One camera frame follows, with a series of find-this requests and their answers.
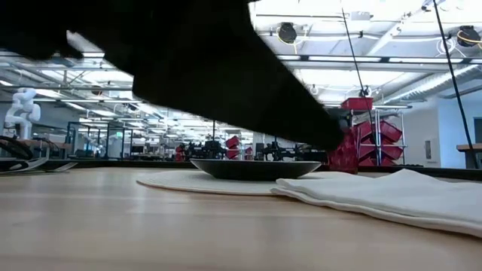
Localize silver fork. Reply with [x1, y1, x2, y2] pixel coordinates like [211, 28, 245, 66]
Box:
[0, 157, 49, 175]

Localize metal rack with red bins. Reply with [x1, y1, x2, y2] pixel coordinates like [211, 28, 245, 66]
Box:
[352, 107, 408, 167]

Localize silver knife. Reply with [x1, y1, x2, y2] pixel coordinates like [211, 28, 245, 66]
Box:
[44, 161, 78, 173]

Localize black aluminium table frame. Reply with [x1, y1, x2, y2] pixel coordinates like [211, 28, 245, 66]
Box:
[0, 158, 482, 178]

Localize patterned ceramic bowl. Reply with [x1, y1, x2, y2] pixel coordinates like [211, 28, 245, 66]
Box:
[189, 158, 322, 181]

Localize white cloth napkin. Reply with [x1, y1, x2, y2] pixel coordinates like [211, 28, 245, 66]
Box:
[270, 168, 482, 239]

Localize stacked red bins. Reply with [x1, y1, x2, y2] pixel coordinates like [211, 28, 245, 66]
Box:
[224, 135, 242, 161]

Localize long black cable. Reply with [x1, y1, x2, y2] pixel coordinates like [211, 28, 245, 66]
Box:
[340, 0, 374, 127]
[432, 0, 480, 169]

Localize red storage box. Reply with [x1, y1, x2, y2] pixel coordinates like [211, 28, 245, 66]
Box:
[340, 96, 374, 111]

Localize wooden background table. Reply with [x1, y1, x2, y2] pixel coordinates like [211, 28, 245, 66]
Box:
[456, 142, 482, 169]

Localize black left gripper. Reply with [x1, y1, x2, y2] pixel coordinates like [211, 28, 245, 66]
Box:
[0, 0, 249, 72]

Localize black ceiling lamp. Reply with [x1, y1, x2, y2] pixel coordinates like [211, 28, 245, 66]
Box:
[456, 25, 482, 48]
[277, 22, 298, 44]

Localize white round woven placemat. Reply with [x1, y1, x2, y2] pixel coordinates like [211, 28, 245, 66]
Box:
[136, 169, 362, 196]

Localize red ribbed cup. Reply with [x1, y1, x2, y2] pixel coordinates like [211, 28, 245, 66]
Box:
[326, 127, 359, 175]

